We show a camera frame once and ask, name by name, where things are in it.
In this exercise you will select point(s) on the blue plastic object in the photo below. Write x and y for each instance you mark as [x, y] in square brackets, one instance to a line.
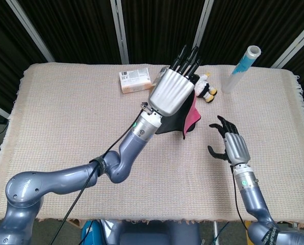
[90, 234]

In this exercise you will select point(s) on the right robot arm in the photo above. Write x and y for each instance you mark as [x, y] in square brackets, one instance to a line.
[256, 201]

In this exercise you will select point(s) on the black white plush penguin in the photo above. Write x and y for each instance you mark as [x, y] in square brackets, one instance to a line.
[205, 88]

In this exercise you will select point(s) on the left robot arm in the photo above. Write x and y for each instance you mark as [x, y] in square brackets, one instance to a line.
[65, 178]

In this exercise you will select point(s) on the silver metal table leg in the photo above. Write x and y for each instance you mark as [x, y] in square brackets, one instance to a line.
[215, 233]

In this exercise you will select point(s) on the pink and black cloth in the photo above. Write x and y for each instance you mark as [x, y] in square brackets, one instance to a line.
[194, 116]

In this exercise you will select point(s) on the beige woven tablecloth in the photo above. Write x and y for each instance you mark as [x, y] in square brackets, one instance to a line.
[52, 114]

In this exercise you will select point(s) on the black pleated curtain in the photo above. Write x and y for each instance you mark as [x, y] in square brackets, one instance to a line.
[154, 25]

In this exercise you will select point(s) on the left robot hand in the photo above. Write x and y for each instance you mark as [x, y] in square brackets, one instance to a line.
[170, 92]

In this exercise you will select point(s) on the peach white tissue pack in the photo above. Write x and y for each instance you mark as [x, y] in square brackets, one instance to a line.
[135, 81]

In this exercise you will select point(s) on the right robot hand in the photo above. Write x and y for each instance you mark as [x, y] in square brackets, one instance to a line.
[237, 148]

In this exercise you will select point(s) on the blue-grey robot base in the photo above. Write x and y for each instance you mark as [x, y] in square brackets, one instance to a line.
[154, 233]

